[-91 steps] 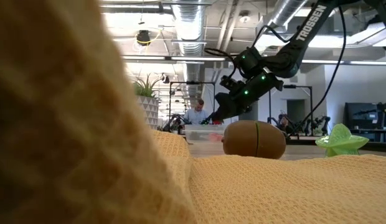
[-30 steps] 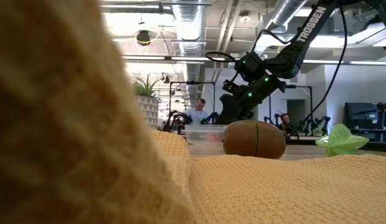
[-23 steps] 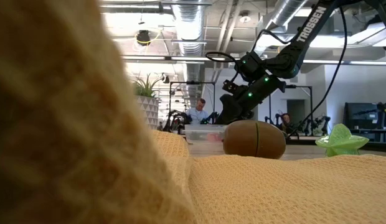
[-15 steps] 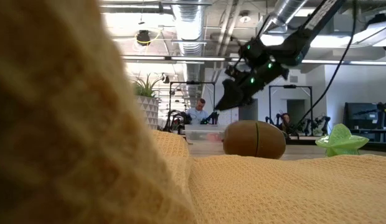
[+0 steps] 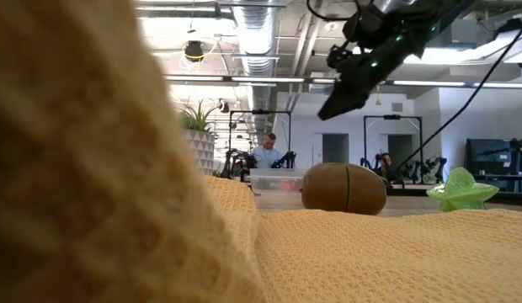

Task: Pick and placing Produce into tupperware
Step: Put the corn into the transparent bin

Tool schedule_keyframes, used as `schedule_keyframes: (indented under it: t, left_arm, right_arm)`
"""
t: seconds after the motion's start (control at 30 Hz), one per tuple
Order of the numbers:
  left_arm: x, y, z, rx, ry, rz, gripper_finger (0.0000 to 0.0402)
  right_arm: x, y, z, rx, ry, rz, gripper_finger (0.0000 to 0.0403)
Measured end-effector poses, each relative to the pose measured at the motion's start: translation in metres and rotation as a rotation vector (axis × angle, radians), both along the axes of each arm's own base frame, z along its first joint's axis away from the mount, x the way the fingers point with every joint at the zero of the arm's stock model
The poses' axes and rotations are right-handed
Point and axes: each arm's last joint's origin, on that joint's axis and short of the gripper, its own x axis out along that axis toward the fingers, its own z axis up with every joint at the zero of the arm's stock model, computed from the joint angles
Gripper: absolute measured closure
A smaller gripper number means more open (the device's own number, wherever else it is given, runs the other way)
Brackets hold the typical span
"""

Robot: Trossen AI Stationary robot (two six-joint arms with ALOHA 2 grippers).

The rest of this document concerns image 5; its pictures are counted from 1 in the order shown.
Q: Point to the clear plastic tupperware container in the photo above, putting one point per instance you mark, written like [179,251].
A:
[271,177]

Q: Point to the succulent in white patterned pot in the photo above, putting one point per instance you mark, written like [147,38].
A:
[200,147]

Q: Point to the black round ceiling fixture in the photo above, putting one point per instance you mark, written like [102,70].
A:
[193,50]

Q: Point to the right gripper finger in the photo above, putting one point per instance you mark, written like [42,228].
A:
[349,97]

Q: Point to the black background screen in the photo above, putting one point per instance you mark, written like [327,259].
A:
[488,155]

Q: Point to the black background robot arm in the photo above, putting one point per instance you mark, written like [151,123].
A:
[238,162]
[286,159]
[438,166]

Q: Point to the yellow waffle-weave cloth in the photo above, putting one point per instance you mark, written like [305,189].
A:
[391,256]
[97,168]

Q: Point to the green toy starfruit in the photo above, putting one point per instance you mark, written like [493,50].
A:
[461,189]

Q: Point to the silver spiral ventilation duct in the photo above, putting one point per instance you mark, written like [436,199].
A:
[257,25]

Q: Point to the grey background door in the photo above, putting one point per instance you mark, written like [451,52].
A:
[336,147]

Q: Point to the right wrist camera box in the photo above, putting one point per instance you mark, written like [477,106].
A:
[340,56]

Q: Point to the crossbar with strip lights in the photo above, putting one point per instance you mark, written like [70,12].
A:
[265,79]

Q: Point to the black background station frame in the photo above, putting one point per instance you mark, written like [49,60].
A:
[391,116]
[261,112]

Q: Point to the person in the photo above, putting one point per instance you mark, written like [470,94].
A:
[386,165]
[266,155]

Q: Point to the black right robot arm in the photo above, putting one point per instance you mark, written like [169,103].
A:
[446,17]

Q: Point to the brown toy kiwi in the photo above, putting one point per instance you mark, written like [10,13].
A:
[328,189]

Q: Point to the small pink toy fruit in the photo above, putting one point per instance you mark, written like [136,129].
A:
[291,185]

